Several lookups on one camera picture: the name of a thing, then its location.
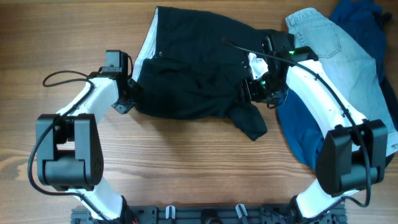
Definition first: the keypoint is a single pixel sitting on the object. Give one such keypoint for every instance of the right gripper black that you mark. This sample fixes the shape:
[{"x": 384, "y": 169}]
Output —
[{"x": 249, "y": 92}]

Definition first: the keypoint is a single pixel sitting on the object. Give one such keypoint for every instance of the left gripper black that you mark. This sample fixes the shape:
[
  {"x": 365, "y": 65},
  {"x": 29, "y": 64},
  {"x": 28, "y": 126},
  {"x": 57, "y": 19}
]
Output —
[{"x": 122, "y": 107}]

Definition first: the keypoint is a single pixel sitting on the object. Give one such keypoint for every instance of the black shorts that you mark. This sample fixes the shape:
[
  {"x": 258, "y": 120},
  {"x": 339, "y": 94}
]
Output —
[{"x": 191, "y": 65}]

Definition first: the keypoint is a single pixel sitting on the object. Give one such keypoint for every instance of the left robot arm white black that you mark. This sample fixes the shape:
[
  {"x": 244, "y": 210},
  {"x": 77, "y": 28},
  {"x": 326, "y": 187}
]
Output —
[{"x": 67, "y": 158}]

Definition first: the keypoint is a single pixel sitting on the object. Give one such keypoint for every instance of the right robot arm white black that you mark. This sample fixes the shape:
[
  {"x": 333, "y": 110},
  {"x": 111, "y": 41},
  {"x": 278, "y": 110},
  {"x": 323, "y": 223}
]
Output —
[{"x": 353, "y": 155}]

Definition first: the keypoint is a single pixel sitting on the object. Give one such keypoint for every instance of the blue garment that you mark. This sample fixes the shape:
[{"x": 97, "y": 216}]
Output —
[{"x": 300, "y": 129}]

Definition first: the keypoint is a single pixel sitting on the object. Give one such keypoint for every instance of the light denim shorts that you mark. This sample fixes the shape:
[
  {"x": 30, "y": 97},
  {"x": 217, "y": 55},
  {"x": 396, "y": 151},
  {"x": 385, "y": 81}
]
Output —
[{"x": 347, "y": 65}]

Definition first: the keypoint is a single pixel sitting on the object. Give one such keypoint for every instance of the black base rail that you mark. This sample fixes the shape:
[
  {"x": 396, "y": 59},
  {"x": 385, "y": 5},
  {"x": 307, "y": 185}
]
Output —
[{"x": 205, "y": 214}]

